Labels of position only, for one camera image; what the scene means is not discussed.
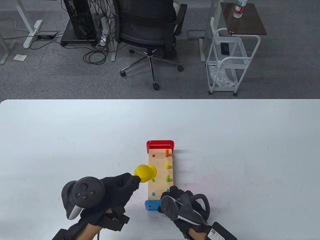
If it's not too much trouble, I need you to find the white office desk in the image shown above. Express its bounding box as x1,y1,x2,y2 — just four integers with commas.
15,0,44,49

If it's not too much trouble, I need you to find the black computer tower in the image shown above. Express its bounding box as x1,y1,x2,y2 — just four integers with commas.
63,0,97,40

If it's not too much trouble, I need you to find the black forearm battery pack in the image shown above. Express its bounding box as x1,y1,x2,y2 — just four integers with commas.
206,221,238,240
51,228,66,240

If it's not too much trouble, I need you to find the aluminium frame post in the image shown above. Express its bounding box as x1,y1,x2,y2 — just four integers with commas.
0,31,17,65
111,0,120,62
199,0,218,62

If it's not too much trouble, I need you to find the rainbow wooden hammer bench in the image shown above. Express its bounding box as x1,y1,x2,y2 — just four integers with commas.
144,140,175,212

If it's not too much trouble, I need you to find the white power strip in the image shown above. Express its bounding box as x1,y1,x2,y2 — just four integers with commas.
100,17,108,47

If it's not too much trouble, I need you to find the black handheld controller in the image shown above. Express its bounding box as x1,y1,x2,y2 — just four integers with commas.
61,176,106,220
160,194,211,226

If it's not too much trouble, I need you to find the person's right hand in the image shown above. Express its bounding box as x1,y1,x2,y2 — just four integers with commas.
157,185,212,235

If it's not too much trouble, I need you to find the clear plastic bag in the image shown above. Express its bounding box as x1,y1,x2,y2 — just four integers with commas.
209,65,237,88

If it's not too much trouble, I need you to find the brown side table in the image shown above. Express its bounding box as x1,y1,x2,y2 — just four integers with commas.
219,2,267,36

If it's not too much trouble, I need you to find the white utility cart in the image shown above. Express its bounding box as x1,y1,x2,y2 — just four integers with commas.
206,17,262,97

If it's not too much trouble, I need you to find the black floor socket box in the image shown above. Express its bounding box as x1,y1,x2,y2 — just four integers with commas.
35,32,58,40

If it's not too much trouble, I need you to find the person's left hand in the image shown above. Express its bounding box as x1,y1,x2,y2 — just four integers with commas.
80,172,140,232

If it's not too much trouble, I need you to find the yellow toy hammer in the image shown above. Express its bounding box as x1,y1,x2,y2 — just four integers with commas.
134,164,158,184

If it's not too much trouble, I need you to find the person's left forearm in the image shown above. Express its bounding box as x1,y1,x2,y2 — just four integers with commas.
64,209,113,240

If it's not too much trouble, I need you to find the clear plastic water bottle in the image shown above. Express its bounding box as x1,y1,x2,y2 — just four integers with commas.
233,0,248,19

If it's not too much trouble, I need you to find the bundle of black cables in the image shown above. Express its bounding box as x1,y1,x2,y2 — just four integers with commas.
82,0,113,65

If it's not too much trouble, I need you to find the person's right forearm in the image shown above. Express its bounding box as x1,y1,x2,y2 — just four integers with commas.
187,226,213,240

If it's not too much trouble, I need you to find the black office chair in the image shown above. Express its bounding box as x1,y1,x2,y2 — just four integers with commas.
114,0,188,91

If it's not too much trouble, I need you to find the black computer stand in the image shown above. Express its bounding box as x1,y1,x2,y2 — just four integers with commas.
60,19,98,47

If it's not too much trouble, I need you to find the set of colourful pegs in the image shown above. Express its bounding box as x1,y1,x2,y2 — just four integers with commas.
152,149,171,195

